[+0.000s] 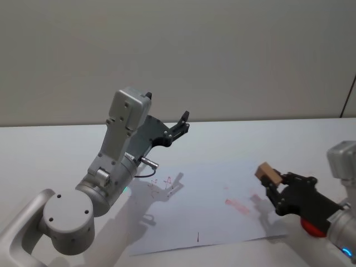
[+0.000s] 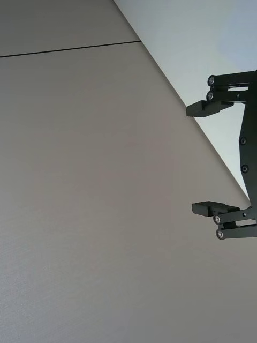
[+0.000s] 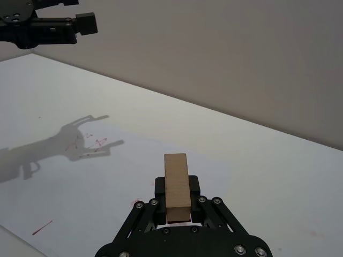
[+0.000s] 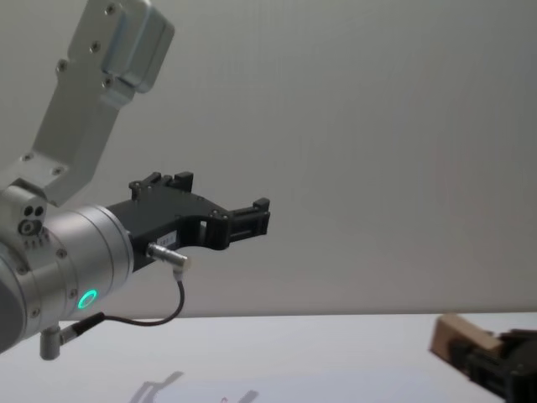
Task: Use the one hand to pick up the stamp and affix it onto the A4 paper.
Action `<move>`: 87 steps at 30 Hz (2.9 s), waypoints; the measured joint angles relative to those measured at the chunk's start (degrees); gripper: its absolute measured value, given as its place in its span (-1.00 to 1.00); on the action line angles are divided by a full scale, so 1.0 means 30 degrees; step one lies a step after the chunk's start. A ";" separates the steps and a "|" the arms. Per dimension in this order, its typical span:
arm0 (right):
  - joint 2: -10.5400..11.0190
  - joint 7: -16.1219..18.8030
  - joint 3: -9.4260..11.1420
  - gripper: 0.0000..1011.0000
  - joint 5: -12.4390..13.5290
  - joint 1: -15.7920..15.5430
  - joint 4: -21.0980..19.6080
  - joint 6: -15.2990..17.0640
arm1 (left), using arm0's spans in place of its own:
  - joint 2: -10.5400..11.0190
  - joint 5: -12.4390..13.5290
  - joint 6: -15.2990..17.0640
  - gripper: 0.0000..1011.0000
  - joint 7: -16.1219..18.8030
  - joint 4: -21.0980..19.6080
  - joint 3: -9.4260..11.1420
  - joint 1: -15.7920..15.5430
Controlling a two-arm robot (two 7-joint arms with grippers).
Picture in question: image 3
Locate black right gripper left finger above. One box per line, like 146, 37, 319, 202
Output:
114, 176, 168, 241

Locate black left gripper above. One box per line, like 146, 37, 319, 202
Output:
0, 0, 99, 50

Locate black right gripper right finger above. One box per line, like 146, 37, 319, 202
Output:
188, 175, 250, 237

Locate light wooden rectangular block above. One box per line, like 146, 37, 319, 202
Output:
164, 153, 192, 223

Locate white table cover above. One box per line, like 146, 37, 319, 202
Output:
0, 53, 343, 257

